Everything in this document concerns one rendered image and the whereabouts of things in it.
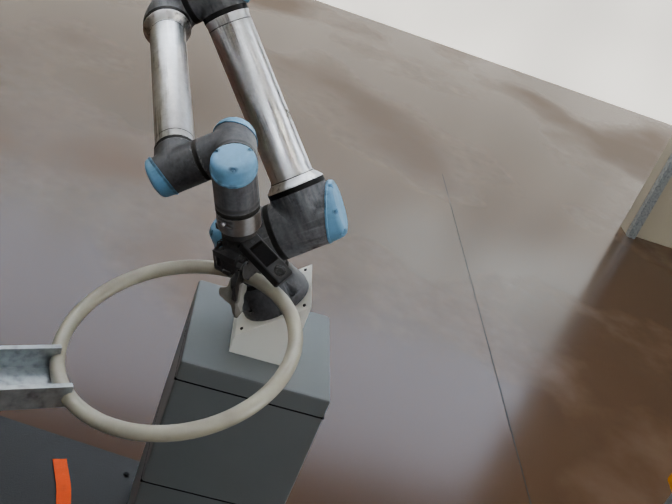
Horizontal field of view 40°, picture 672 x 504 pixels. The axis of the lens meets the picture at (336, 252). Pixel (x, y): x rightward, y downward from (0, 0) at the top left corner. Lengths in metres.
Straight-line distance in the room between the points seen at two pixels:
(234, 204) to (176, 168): 0.17
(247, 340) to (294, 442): 0.30
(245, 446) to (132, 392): 1.12
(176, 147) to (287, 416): 0.84
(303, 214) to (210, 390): 0.51
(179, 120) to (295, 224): 0.44
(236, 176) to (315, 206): 0.53
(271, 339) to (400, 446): 1.49
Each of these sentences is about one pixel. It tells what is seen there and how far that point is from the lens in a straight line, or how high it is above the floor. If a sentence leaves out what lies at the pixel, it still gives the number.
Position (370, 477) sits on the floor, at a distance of 3.56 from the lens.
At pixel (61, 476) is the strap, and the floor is 0.02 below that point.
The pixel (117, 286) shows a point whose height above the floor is 1.17.
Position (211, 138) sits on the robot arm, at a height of 1.51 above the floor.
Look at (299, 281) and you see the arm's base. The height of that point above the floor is 1.07.
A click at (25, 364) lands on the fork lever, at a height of 1.09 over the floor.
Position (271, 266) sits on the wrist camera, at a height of 1.33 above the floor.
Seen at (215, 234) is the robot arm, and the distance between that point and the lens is 2.29.
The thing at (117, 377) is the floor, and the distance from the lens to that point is 3.58.
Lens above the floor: 2.25
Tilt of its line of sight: 27 degrees down
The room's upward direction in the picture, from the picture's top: 22 degrees clockwise
